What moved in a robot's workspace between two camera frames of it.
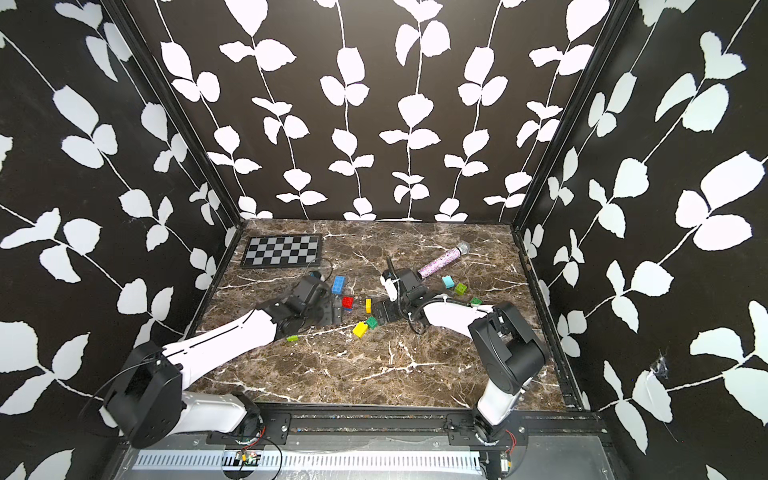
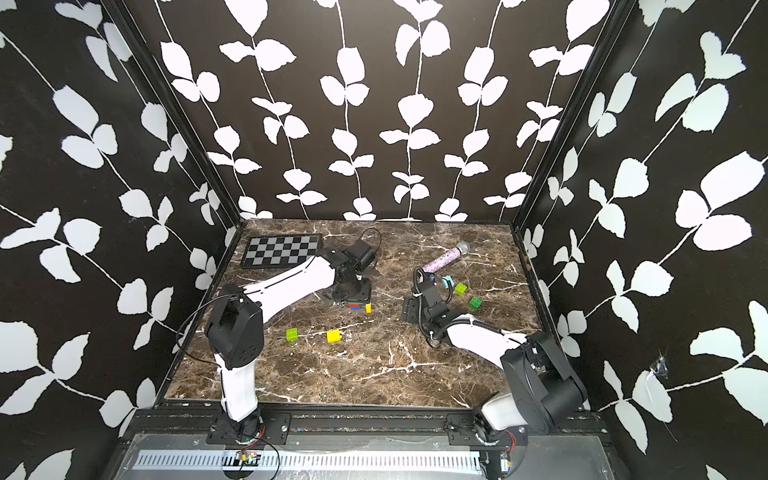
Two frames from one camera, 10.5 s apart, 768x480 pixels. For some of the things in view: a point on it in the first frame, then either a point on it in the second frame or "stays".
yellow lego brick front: x=360 y=329 → x=334 y=336
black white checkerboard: x=282 y=251 stays
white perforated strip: x=219 y=461 stays
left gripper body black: x=325 y=315 → x=358 y=291
